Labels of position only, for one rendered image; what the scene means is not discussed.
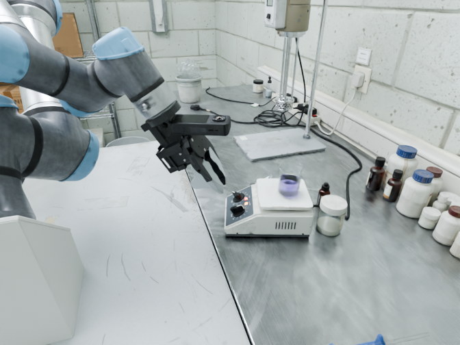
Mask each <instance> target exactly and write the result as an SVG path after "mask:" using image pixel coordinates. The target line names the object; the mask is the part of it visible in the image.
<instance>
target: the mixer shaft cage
mask: <svg viewBox="0 0 460 345"><path fill-rule="evenodd" d="M286 39H287V45H286ZM298 43H299V38H297V41H296V53H295V61H294V73H293V80H292V92H291V97H287V96H286V93H287V86H288V72H289V65H290V51H291V46H292V38H285V37H284V44H283V60H282V69H281V84H280V93H279V97H276V98H275V101H276V105H275V108H276V109H277V110H281V111H289V110H292V109H293V102H294V98H293V92H294V80H295V74H296V62H297V55H298ZM285 46H286V52H285ZM284 62H285V68H284ZM283 69H284V76H283ZM282 85H283V91H282ZM281 93H282V95H281Z"/></svg>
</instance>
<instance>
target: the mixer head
mask: <svg viewBox="0 0 460 345"><path fill-rule="evenodd" d="M310 4H311V0H266V4H265V17H264V25H265V27H269V28H273V29H275V30H276V31H277V34H278V35H279V36H280V37H285V38H300V37H303V35H305V32H306V31H307V30H308V29H309V17H310V12H311V5H310Z"/></svg>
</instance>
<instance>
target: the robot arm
mask: <svg viewBox="0 0 460 345"><path fill-rule="evenodd" d="M61 19H62V7H61V5H60V2H59V1H58V0H0V81H2V82H5V83H11V84H14V85H17V86H19V89H20V93H21V99H22V103H23V109H24V112H23V113H22V114H19V113H18V111H19V108H18V106H17V104H16V102H14V101H13V100H12V99H11V98H9V97H6V96H4V95H1V94H0V218H5V217H10V216H23V217H26V218H31V219H34V220H36V215H35V213H34V211H33V209H32V208H31V205H30V203H29V201H28V199H27V197H26V195H25V192H24V190H23V187H22V181H21V178H28V179H45V180H54V181H59V182H64V181H79V180H82V179H84V178H85V177H87V176H88V175H89V174H90V173H91V172H92V170H93V168H94V167H95V164H96V162H97V160H98V157H99V140H98V138H97V136H96V135H95V134H94V133H92V132H91V131H89V130H84V129H83V127H82V124H81V120H80V117H87V116H89V115H91V114H93V113H97V112H100V111H101V110H102V109H103V108H104V107H105V106H107V105H109V104H110V103H112V102H113V101H115V100H117V99H119V98H120V97H122V96H123V95H126V96H127V98H128V99H129V100H130V101H131V102H132V103H133V105H134V106H135V108H136V109H137V110H138V111H139V113H140V114H141V116H142V117H143V119H145V120H146V121H145V123H144V124H143V125H141V126H140V127H141V128H142V129H143V131H144V132H145V131H148V130H149V131H150V132H151V133H152V134H153V136H154V137H155V139H156V140H157V141H158V142H159V144H160V145H159V146H158V148H157V149H158V152H157V153H156V156H157V157H158V158H159V160H160V161H161V162H162V163H163V165H164V166H165V167H166V169H167V170H168V171H169V173H173V172H176V171H181V170H183V169H186V168H187V166H188V165H190V164H191V165H192V166H191V170H192V172H193V174H194V178H193V180H191V182H190V185H191V186H192V187H193V188H194V189H203V188H213V189H214V190H215V191H216V192H218V193H219V194H223V185H226V176H225V172H224V170H223V167H222V164H221V163H220V160H219V157H218V155H217V153H216V151H215V149H214V147H213V145H212V144H211V142H210V141H209V140H208V139H207V138H206V136H227V135H228V134H229V131H230V128H231V117H230V116H227V115H198V114H176V113H177V112H178V111H179V110H180V108H181V106H180V104H179V102H178V101H176V96H175V94H174V93H173V91H172V90H171V89H170V87H169V85H168V84H167V83H166V81H165V80H164V78H163V77H162V75H161V74H160V72H159V71H158V69H157V68H156V66H155V65H154V63H153V62H152V60H151V59H150V57H149V56H148V54H147V53H146V51H145V50H144V47H143V46H142V45H141V44H140V43H139V42H138V40H137V39H136V37H135V36H134V35H133V33H132V32H131V30H130V29H128V28H127V27H119V28H117V29H115V30H113V31H111V32H110V33H108V34H106V35H105V36H104V37H102V38H101V39H99V40H98V41H96V43H94V44H93V46H92V50H93V51H94V53H95V55H96V58H97V59H96V60H95V61H94V62H92V63H91V64H89V65H85V64H82V63H81V62H78V61H76V60H74V59H72V58H70V57H67V56H65V55H64V54H62V53H60V52H57V51H55V49H54V46H53V41H52V38H53V37H54V36H55V35H56V34H57V33H58V32H59V30H60V27H61V25H62V22H61ZM163 148H164V149H163ZM161 150H162V151H161ZM163 158H164V159H165V161H166V162H167V164H168V165H169V166H170V168H169V167H167V165H166V164H165V162H164V161H163V160H162V159H163Z"/></svg>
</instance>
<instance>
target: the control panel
mask: <svg viewBox="0 0 460 345"><path fill-rule="evenodd" d="M238 193H244V198H243V199H242V200H241V201H240V202H238V203H234V202H233V198H234V195H233V194H232V195H230V196H228V197H227V211H226V226H228V225H231V224H233V223H235V222H237V221H239V220H242V219H244V218H247V217H249V216H252V215H253V214H254V213H253V197H252V189H251V186H249V187H247V188H245V189H243V190H240V191H239V192H238ZM246 197H247V199H246V200H244V199H245V198H246ZM245 203H248V204H247V205H245ZM240 204H241V205H242V206H243V207H244V208H245V212H244V213H243V214H242V215H241V216H238V217H234V216H233V213H232V212H231V210H230V208H231V207H234V206H236V205H240Z"/></svg>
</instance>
